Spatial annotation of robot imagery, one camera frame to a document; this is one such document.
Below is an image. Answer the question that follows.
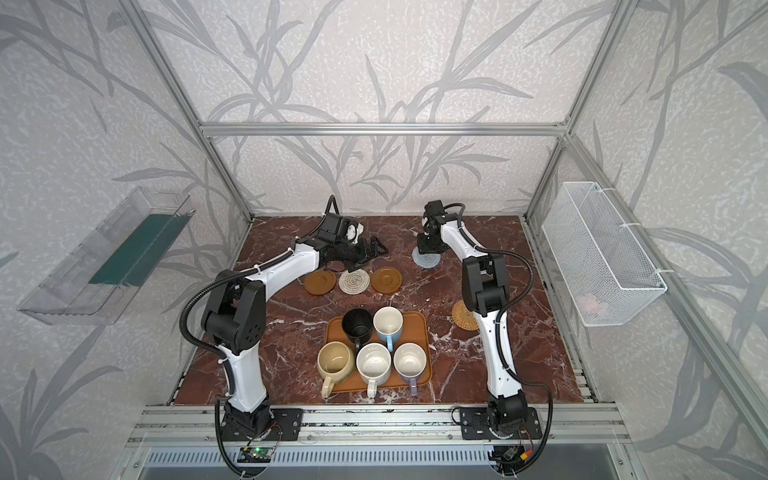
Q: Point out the grey blue woven coaster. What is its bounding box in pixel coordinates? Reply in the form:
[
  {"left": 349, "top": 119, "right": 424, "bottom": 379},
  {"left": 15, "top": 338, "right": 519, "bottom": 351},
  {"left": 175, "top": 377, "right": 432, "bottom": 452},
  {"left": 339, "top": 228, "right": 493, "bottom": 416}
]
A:
[{"left": 412, "top": 247, "right": 441, "bottom": 269}]

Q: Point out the brown wooden coaster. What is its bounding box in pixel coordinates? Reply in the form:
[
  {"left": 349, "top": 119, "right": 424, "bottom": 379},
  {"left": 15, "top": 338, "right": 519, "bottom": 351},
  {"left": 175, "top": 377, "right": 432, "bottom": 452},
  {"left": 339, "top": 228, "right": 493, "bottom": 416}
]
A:
[
  {"left": 304, "top": 270, "right": 337, "bottom": 296},
  {"left": 371, "top": 266, "right": 403, "bottom": 295}
]

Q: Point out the light blue mug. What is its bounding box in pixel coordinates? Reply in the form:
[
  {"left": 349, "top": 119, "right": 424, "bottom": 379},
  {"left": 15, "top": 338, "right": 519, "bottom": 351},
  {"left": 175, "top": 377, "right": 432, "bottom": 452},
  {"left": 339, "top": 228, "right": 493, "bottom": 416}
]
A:
[{"left": 373, "top": 306, "right": 404, "bottom": 353}]

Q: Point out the black mug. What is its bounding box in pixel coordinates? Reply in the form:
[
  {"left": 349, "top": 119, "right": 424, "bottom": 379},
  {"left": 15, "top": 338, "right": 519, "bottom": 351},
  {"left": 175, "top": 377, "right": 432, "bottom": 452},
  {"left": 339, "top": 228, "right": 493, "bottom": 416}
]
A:
[{"left": 342, "top": 308, "right": 374, "bottom": 352}]

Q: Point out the tan rattan coaster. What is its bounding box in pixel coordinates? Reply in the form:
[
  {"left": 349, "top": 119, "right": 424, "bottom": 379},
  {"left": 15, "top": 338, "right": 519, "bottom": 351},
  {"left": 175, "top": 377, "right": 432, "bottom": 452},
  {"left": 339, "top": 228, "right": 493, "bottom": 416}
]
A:
[{"left": 451, "top": 300, "right": 478, "bottom": 331}]

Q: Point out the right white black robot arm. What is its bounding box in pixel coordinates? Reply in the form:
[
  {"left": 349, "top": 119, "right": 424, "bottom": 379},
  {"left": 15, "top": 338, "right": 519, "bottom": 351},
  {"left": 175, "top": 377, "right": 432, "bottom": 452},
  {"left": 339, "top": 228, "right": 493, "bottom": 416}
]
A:
[{"left": 417, "top": 200, "right": 546, "bottom": 436}]

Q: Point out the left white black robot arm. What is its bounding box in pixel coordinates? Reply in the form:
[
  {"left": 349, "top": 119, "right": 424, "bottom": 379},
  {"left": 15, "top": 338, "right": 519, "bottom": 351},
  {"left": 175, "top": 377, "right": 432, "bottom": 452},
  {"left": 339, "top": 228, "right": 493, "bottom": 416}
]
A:
[{"left": 178, "top": 196, "right": 389, "bottom": 431}]

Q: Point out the white woven round coaster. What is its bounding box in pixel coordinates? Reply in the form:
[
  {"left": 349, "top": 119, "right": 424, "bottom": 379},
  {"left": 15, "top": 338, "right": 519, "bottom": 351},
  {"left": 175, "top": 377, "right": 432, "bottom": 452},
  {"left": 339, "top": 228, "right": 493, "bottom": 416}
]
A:
[{"left": 338, "top": 269, "right": 370, "bottom": 295}]

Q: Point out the brown rectangular tray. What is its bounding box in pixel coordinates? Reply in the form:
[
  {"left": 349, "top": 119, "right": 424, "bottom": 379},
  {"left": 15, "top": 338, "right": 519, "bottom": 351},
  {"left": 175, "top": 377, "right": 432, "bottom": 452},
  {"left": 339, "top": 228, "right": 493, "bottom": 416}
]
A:
[{"left": 325, "top": 311, "right": 433, "bottom": 395}]

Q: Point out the beige mug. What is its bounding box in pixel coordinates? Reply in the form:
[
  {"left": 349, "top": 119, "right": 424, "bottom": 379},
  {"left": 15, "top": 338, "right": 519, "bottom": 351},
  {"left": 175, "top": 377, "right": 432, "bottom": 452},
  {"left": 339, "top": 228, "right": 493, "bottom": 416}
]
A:
[{"left": 316, "top": 341, "right": 355, "bottom": 399}]

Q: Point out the pink object in basket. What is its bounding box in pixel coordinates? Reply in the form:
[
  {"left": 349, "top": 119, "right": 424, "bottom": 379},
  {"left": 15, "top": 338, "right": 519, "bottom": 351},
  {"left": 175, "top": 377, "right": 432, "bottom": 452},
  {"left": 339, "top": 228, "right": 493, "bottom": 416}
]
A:
[{"left": 576, "top": 293, "right": 608, "bottom": 317}]

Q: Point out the green circuit board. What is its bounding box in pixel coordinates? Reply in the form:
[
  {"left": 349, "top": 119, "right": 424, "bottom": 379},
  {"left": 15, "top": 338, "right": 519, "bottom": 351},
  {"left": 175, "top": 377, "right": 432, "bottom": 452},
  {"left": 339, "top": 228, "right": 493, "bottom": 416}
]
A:
[{"left": 237, "top": 446, "right": 275, "bottom": 464}]

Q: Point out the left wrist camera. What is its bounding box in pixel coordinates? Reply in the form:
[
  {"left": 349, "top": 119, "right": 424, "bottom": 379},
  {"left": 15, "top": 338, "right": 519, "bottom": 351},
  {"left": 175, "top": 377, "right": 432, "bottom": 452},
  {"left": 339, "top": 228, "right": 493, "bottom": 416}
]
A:
[{"left": 344, "top": 220, "right": 364, "bottom": 244}]

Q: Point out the white lilac-handled mug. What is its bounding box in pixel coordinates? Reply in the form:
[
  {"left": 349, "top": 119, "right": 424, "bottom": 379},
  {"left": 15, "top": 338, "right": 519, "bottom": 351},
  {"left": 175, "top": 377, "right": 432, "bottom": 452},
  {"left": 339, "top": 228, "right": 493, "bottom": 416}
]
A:
[{"left": 393, "top": 343, "right": 428, "bottom": 396}]

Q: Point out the white wire mesh basket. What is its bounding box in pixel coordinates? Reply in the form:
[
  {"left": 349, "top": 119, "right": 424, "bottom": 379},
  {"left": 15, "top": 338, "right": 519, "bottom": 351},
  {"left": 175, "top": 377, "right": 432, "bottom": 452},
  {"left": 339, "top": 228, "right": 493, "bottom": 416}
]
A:
[{"left": 542, "top": 181, "right": 667, "bottom": 327}]

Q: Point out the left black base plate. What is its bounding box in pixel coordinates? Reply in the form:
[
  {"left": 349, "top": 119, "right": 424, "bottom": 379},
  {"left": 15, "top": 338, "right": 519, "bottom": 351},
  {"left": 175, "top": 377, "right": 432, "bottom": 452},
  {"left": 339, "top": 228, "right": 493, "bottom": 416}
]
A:
[{"left": 219, "top": 404, "right": 303, "bottom": 442}]

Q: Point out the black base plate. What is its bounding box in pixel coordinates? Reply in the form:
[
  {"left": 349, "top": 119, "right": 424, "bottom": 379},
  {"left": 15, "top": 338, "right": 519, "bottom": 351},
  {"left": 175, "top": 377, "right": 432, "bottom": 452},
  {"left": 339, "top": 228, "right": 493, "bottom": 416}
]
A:
[
  {"left": 219, "top": 404, "right": 303, "bottom": 442},
  {"left": 458, "top": 407, "right": 543, "bottom": 441}
]

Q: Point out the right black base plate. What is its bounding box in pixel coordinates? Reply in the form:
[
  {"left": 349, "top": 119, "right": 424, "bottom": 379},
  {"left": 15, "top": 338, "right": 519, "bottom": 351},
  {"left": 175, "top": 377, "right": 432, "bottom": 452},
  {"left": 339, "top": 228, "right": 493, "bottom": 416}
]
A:
[{"left": 458, "top": 407, "right": 543, "bottom": 441}]

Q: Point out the right controller with wires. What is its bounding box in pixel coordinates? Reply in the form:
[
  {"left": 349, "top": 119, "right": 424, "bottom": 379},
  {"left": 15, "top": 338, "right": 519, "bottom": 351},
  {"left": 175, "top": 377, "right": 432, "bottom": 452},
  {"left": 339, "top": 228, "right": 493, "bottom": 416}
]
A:
[{"left": 488, "top": 445, "right": 534, "bottom": 467}]

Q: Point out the clear plastic wall bin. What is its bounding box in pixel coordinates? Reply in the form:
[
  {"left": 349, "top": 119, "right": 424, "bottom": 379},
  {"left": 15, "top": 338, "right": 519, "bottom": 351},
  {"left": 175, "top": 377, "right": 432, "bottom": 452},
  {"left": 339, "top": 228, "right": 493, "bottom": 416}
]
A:
[{"left": 18, "top": 187, "right": 195, "bottom": 326}]

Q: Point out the aluminium front rail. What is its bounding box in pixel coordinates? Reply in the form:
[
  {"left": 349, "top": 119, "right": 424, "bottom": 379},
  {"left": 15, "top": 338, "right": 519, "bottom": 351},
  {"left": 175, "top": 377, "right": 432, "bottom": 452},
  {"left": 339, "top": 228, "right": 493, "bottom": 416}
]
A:
[{"left": 126, "top": 403, "right": 631, "bottom": 447}]

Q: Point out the aluminium cage frame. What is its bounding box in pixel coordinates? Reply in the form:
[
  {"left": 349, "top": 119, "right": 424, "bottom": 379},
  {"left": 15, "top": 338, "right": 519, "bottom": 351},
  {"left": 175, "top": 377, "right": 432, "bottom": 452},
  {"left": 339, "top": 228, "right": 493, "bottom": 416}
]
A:
[{"left": 118, "top": 1, "right": 767, "bottom": 447}]

